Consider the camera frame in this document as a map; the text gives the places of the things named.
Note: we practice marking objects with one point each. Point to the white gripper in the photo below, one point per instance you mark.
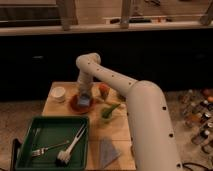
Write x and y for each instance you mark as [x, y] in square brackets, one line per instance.
[85, 88]

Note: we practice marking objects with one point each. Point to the blue sponge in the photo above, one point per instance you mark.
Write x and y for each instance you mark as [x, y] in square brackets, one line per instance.
[84, 101]

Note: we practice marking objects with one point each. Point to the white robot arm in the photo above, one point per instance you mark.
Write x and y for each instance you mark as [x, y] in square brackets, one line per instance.
[153, 139]

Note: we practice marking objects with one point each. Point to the red bowl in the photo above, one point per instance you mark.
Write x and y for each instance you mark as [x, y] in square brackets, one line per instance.
[80, 110]

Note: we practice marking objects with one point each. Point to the orange red toy item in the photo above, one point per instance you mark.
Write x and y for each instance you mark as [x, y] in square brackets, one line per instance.
[104, 90]

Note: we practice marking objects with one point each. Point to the small white cup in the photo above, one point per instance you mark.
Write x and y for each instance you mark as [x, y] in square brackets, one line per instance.
[58, 94]

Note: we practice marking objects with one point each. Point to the green leafy toy vegetable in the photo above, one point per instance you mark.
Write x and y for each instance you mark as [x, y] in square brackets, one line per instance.
[107, 112]

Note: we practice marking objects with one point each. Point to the green plastic tray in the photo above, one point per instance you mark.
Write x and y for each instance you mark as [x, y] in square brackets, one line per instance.
[51, 130]

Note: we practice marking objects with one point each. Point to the blue grey cloth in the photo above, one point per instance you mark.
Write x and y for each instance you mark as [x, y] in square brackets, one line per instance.
[107, 153]

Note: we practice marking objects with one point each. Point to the white dish brush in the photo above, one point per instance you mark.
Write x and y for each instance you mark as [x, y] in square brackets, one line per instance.
[64, 156]

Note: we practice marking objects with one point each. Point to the metal fork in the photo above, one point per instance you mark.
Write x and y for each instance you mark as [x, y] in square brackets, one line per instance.
[42, 150]

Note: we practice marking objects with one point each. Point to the wooden railing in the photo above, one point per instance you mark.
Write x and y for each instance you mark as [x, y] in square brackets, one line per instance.
[39, 17]

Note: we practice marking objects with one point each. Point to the spice jar rack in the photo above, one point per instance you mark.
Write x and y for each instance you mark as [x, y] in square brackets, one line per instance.
[195, 117]

